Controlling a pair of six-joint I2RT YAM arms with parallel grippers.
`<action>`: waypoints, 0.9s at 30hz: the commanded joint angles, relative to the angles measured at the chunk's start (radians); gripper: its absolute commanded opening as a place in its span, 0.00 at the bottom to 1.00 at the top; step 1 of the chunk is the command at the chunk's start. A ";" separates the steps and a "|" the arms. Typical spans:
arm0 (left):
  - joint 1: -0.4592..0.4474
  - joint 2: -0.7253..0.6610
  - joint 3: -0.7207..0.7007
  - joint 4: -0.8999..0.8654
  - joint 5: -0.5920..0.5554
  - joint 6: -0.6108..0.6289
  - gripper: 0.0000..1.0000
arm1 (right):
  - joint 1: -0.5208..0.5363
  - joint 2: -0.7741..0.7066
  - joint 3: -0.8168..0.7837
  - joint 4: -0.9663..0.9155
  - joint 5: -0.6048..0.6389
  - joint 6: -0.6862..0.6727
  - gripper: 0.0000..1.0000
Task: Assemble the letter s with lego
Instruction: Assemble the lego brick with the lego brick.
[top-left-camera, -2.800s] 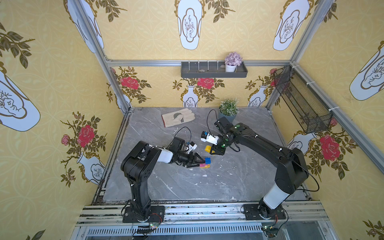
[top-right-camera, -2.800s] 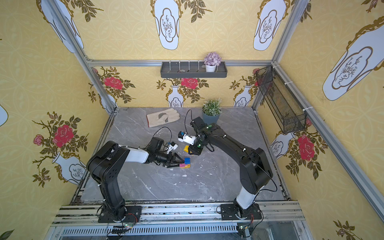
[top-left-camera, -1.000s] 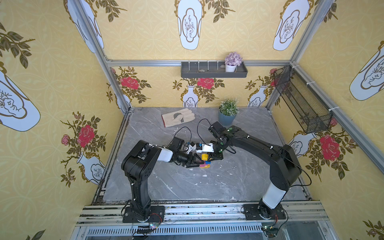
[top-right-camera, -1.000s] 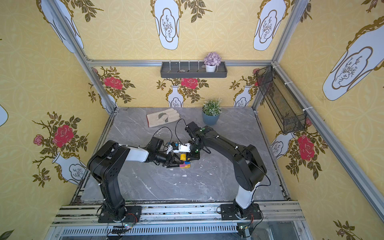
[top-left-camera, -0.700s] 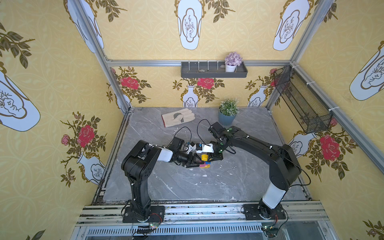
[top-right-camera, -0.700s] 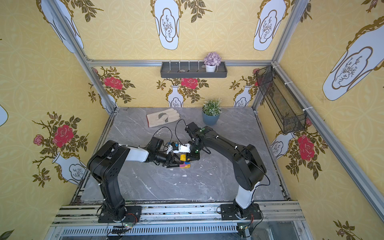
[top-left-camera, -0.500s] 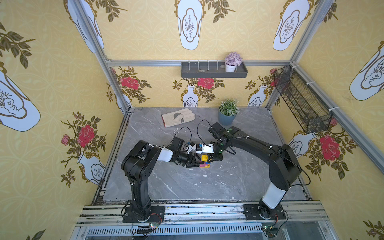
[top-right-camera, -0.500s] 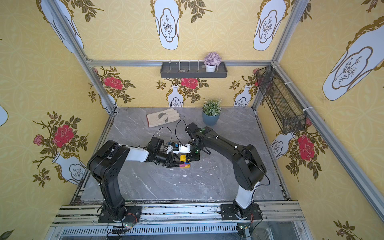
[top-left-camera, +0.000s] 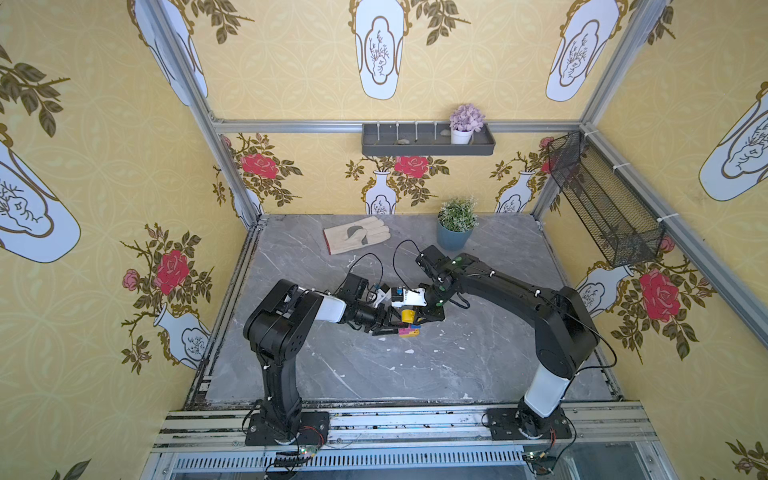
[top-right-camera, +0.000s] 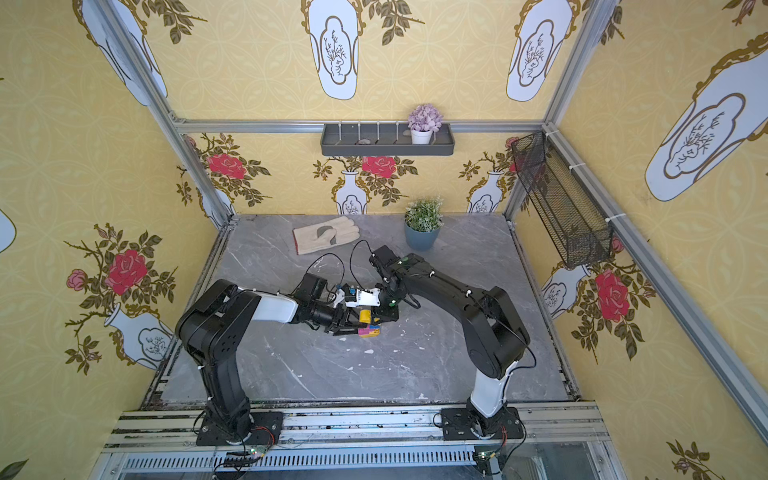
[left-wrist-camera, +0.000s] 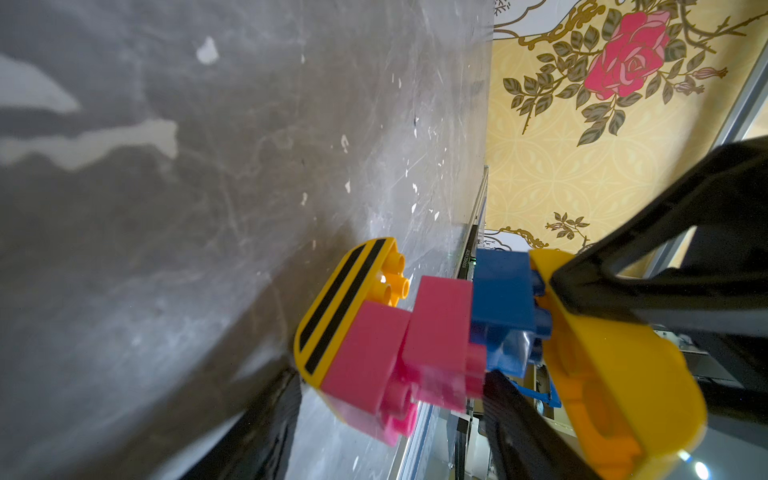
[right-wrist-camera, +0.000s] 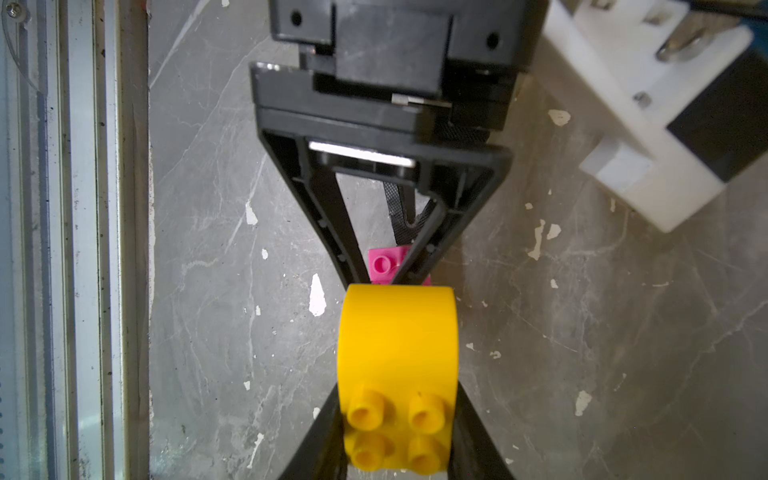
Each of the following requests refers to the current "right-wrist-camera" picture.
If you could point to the pink lego brick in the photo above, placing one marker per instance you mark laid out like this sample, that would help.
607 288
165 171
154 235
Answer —
385 263

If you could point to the yellow lego brick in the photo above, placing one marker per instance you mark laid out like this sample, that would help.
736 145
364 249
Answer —
397 372

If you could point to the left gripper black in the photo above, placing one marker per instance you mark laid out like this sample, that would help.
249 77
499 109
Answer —
466 54

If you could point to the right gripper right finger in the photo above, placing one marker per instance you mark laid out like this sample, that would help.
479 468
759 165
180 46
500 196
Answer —
473 454

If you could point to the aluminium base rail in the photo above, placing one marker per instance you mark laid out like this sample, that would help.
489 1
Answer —
76 191

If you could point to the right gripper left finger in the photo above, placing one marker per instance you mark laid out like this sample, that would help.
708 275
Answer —
321 455

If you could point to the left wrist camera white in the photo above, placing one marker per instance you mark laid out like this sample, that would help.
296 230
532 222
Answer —
677 123

